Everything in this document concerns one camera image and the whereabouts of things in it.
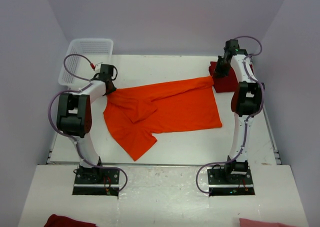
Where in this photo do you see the orange t-shirt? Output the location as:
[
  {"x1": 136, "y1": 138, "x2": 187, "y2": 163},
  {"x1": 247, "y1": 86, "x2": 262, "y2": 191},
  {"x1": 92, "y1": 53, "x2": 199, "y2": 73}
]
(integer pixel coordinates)
[{"x1": 103, "y1": 76, "x2": 223, "y2": 161}]

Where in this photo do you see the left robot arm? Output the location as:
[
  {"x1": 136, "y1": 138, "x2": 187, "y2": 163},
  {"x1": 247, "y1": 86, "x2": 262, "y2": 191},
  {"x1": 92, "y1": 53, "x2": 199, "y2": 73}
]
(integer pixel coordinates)
[{"x1": 56, "y1": 64, "x2": 118, "y2": 184}]

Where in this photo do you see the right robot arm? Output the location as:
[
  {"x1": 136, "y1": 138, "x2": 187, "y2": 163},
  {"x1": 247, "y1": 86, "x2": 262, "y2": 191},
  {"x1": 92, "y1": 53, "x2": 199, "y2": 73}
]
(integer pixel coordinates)
[{"x1": 209, "y1": 35, "x2": 265, "y2": 184}]

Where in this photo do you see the folded dark red t-shirt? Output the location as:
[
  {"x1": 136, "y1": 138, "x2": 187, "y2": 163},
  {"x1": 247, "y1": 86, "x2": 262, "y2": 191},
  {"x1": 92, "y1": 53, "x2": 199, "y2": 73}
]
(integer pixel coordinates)
[{"x1": 208, "y1": 60, "x2": 259, "y2": 95}]

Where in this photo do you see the white plastic basket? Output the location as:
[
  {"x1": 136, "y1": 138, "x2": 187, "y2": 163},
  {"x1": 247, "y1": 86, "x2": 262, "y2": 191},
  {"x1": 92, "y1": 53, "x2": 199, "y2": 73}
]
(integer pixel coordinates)
[{"x1": 58, "y1": 38, "x2": 114, "y2": 89}]

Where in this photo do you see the dark red cloth bottom left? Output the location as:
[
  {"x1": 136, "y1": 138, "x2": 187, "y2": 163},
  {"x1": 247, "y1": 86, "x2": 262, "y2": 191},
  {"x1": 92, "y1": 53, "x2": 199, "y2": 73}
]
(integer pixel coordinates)
[{"x1": 44, "y1": 214, "x2": 97, "y2": 227}]

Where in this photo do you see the pink cloth bottom right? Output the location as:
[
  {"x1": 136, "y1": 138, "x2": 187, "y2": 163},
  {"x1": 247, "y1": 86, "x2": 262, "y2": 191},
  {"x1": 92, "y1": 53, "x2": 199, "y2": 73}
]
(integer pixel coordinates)
[{"x1": 239, "y1": 218, "x2": 291, "y2": 227}]

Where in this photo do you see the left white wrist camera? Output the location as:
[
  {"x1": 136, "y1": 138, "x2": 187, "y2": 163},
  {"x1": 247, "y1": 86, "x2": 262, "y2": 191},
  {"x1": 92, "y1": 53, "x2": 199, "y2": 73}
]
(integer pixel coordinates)
[{"x1": 94, "y1": 62, "x2": 103, "y2": 73}]

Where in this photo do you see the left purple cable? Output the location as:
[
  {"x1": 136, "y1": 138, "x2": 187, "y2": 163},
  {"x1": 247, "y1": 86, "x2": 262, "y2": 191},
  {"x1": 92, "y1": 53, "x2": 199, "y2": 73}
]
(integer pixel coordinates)
[{"x1": 47, "y1": 53, "x2": 129, "y2": 194}]

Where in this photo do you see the purple cable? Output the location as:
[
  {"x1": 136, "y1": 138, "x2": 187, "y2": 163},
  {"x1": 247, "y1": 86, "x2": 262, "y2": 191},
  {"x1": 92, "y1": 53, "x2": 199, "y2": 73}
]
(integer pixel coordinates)
[
  {"x1": 47, "y1": 53, "x2": 129, "y2": 194},
  {"x1": 195, "y1": 35, "x2": 266, "y2": 195}
]

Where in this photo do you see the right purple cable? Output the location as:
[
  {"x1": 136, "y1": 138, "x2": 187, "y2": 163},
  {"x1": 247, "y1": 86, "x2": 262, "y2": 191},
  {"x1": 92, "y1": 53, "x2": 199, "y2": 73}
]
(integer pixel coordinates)
[{"x1": 195, "y1": 35, "x2": 266, "y2": 195}]

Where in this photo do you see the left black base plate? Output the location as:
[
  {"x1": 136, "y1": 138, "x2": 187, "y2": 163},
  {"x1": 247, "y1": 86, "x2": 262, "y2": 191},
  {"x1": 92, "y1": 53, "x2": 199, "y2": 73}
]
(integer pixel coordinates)
[{"x1": 72, "y1": 166, "x2": 120, "y2": 197}]

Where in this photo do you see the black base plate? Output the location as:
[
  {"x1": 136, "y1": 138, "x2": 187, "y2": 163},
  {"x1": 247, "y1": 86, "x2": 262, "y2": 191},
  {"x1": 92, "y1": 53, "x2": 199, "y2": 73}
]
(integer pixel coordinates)
[
  {"x1": 207, "y1": 165, "x2": 256, "y2": 197},
  {"x1": 72, "y1": 166, "x2": 120, "y2": 197}
]

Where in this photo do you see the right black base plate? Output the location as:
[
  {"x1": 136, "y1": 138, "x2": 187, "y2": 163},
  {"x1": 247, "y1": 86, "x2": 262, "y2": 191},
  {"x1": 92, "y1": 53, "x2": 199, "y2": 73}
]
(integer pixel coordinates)
[{"x1": 207, "y1": 165, "x2": 256, "y2": 197}]

